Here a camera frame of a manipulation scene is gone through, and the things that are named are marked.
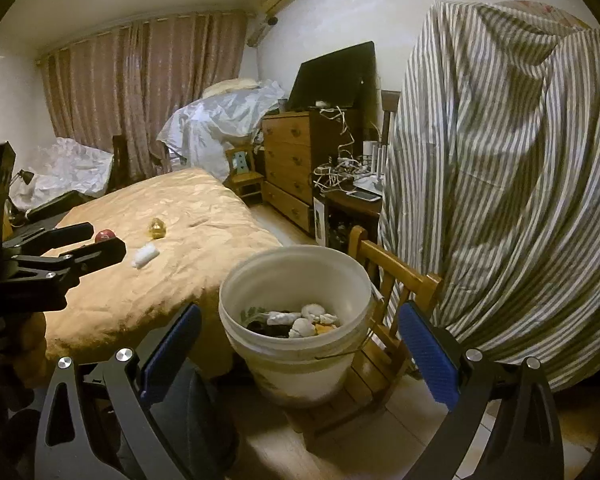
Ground beige wall duct cover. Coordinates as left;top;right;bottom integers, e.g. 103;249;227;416
246;22;271;48

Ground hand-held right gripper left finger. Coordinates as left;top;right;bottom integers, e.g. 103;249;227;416
34;302;203;480

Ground black packet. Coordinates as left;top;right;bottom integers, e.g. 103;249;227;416
246;317;293;338

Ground white pillow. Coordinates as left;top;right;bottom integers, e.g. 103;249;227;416
201;77;261;98

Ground wooden dresser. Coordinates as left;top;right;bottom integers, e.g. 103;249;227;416
260;110;326;235

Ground tangle of white cables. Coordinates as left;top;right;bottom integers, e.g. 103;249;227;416
312;105;376;193

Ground white plastic cover sheet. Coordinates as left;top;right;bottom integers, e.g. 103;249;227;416
10;137;115;211
156;80;287;181

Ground white router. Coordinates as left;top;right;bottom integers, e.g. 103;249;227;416
362;140;391;191

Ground black desk lamp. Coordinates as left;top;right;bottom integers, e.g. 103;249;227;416
5;170;36;226

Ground striped grey white cloth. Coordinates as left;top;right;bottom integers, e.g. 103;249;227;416
377;0;600;393

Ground white plastic bucket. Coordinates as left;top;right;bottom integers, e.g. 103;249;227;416
218;245;373;407

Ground black television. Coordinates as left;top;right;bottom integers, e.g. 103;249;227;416
287;41;377;111

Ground dark wooden side table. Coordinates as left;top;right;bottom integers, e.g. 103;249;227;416
312;187;383;256

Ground white framed board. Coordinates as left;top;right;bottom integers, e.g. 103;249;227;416
312;197;328;246

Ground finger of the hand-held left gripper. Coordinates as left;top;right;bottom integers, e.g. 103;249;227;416
2;221;95;261
11;236;127;286

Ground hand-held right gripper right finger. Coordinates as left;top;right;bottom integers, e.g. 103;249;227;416
398;301;565;480

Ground tan bed blanket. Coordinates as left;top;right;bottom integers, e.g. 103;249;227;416
30;167;283;376

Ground brown curtains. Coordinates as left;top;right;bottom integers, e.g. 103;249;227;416
35;10;248;181

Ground small wooden chair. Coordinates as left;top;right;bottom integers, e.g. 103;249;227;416
224;146;265;203

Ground tall wooden chair back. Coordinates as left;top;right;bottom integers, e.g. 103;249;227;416
380;90;402;156

